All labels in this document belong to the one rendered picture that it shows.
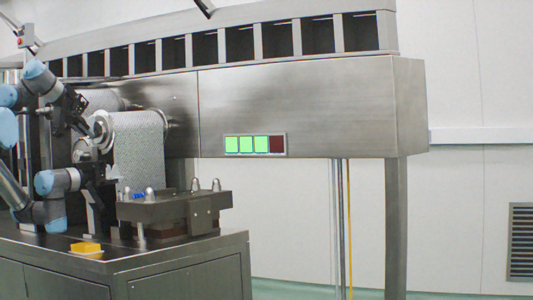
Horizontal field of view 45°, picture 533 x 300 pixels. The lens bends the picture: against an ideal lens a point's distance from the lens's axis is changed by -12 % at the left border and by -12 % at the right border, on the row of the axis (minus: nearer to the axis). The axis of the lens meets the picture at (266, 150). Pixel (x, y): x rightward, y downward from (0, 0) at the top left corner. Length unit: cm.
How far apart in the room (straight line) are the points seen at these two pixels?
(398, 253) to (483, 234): 224
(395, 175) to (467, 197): 227
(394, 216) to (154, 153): 83
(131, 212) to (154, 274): 22
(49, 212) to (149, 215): 32
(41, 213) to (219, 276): 64
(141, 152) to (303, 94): 58
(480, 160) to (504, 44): 76
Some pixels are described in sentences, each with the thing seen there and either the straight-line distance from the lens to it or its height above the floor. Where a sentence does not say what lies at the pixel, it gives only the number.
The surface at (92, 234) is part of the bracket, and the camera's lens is 236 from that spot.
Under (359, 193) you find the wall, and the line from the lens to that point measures 482.
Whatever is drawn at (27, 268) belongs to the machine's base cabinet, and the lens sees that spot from 239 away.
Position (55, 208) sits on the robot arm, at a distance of 212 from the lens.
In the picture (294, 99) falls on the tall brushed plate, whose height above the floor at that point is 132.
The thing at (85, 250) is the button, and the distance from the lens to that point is 207.
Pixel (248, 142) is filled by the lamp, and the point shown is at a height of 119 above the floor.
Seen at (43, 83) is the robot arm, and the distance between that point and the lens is 219.
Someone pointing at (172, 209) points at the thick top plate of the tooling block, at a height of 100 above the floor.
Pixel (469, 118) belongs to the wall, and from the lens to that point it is 443.
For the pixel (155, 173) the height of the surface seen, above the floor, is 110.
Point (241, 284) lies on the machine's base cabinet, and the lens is 242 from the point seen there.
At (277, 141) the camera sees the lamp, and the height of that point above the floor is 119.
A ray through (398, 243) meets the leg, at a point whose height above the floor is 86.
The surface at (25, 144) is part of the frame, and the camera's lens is 254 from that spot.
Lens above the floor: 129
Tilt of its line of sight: 3 degrees down
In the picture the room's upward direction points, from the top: 3 degrees counter-clockwise
